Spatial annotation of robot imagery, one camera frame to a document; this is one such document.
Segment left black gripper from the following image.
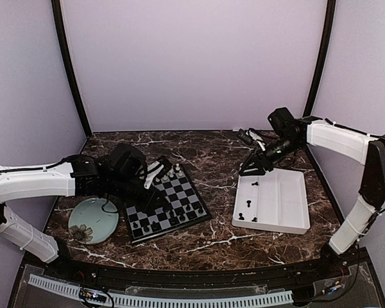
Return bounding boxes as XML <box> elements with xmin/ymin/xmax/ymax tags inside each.
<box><xmin>107</xmin><ymin>175</ymin><xmax>169</xmax><ymax>214</ymax></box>

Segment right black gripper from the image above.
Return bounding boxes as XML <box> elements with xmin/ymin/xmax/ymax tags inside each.
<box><xmin>239</xmin><ymin>135</ymin><xmax>302</xmax><ymax>176</ymax></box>

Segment black chess pawn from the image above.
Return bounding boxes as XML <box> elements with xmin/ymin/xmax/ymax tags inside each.
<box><xmin>169</xmin><ymin>210</ymin><xmax>178</xmax><ymax>225</ymax></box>

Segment black and white chessboard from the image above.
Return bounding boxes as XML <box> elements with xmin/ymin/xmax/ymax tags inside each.
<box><xmin>125</xmin><ymin>164</ymin><xmax>212</xmax><ymax>244</ymax></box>

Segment white plastic tray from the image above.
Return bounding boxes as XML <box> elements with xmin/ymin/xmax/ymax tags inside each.
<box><xmin>232</xmin><ymin>169</ymin><xmax>311</xmax><ymax>235</ymax></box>

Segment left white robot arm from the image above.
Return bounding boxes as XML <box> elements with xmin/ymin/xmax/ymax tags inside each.
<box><xmin>0</xmin><ymin>155</ymin><xmax>169</xmax><ymax>280</ymax></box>

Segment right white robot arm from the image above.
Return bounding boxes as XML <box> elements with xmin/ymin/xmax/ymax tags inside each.
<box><xmin>232</xmin><ymin>113</ymin><xmax>385</xmax><ymax>278</ymax></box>

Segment green floral ceramic plate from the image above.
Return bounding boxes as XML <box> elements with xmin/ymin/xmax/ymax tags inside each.
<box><xmin>68</xmin><ymin>198</ymin><xmax>119</xmax><ymax>245</ymax></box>

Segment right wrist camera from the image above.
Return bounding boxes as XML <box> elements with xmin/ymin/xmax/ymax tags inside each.
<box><xmin>268</xmin><ymin>107</ymin><xmax>294</xmax><ymax>135</ymax></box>

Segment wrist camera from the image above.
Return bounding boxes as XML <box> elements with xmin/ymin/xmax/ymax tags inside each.
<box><xmin>110</xmin><ymin>143</ymin><xmax>173</xmax><ymax>190</ymax></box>
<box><xmin>268</xmin><ymin>107</ymin><xmax>294</xmax><ymax>135</ymax></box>

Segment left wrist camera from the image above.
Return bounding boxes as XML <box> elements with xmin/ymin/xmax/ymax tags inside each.
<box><xmin>110</xmin><ymin>143</ymin><xmax>173</xmax><ymax>190</ymax></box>

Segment right black frame post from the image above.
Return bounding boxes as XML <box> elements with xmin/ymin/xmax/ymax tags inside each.
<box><xmin>302</xmin><ymin>0</ymin><xmax>337</xmax><ymax>117</ymax></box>

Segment black frame post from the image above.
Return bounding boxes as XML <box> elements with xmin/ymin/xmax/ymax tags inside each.
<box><xmin>51</xmin><ymin>0</ymin><xmax>92</xmax><ymax>139</ymax></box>
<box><xmin>302</xmin><ymin>0</ymin><xmax>337</xmax><ymax>117</ymax></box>

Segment black front rail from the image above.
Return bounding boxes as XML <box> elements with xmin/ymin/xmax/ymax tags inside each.
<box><xmin>22</xmin><ymin>250</ymin><xmax>370</xmax><ymax>289</ymax></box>

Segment white slotted cable duct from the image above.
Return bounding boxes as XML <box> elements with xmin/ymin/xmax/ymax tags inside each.
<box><xmin>27</xmin><ymin>274</ymin><xmax>293</xmax><ymax>307</ymax></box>

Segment left black frame post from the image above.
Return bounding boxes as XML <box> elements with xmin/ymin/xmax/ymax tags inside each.
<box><xmin>51</xmin><ymin>0</ymin><xmax>92</xmax><ymax>139</ymax></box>

